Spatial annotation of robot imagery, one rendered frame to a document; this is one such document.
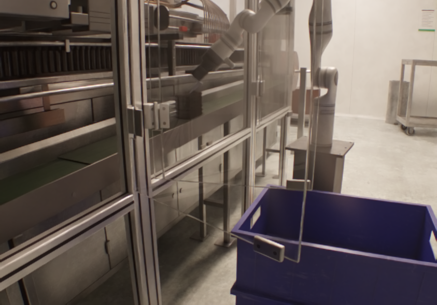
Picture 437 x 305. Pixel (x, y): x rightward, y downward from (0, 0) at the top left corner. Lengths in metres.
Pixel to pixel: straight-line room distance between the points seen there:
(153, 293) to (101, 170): 0.40
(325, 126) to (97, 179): 0.94
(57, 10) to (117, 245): 0.88
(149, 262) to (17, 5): 0.71
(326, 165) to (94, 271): 0.98
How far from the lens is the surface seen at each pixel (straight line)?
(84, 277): 1.27
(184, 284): 1.47
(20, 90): 0.84
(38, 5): 0.85
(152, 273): 0.99
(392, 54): 5.60
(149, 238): 0.93
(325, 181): 1.42
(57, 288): 1.20
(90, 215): 0.74
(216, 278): 1.50
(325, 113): 1.40
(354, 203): 1.28
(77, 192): 0.79
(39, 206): 0.73
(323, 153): 1.35
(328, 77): 1.38
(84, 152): 0.94
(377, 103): 5.63
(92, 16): 0.95
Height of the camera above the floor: 0.91
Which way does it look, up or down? 14 degrees down
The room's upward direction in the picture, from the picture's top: straight up
